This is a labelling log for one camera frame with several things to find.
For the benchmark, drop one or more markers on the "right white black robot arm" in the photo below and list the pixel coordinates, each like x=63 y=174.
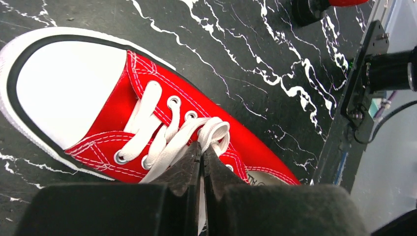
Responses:
x=393 y=71

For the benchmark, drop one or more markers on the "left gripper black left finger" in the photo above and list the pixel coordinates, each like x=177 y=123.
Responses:
x=166 y=206

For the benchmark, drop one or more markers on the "white shoelace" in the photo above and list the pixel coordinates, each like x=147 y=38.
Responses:
x=159 y=146

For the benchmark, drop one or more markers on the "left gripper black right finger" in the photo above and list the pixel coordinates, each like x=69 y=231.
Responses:
x=235 y=208

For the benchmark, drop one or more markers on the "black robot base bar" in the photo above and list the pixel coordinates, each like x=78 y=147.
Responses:
x=341 y=155

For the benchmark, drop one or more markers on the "red canvas sneaker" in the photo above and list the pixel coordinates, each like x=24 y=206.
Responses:
x=71 y=92

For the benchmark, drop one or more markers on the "small red capped bottle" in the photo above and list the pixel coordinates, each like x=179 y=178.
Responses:
x=306 y=12

